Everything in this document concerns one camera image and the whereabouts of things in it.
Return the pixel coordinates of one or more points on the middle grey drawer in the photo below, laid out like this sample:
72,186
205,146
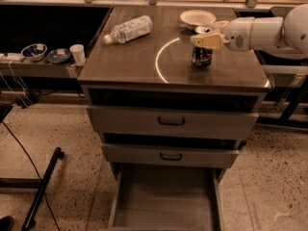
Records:
169,156

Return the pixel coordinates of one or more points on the grey drawer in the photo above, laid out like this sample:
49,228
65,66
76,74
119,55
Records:
169,156
171,123

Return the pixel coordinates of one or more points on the dark blue bowl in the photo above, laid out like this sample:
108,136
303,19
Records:
58,56

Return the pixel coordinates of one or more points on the top grey drawer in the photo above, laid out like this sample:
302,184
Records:
171,123

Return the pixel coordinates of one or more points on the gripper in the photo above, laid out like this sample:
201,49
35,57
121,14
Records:
237,35

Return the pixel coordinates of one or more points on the white bowl on shelf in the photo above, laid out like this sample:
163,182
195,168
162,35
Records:
34,52

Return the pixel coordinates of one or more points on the grey drawer cabinet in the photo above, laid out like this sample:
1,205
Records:
156,72

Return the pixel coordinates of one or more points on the white paper bowl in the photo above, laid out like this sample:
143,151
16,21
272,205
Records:
195,18

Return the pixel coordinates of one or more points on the open bottom drawer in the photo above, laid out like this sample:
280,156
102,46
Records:
164,198

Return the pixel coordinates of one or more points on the white power strip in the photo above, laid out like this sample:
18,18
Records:
15,57

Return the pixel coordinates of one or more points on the white paper cup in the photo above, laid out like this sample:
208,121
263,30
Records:
77,50

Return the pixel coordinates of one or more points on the clear plastic water bottle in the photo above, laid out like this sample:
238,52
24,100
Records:
129,30

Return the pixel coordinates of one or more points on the blue pepsi can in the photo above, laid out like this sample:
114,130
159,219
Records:
201,57

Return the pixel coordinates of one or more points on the black shoe tip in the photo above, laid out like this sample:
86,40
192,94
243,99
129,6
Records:
6,223

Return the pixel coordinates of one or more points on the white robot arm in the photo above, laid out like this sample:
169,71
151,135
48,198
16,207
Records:
286,37

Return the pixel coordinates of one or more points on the black stand leg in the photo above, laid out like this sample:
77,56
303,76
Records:
29,221

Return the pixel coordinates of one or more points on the grey side shelf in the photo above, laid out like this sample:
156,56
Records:
41,69

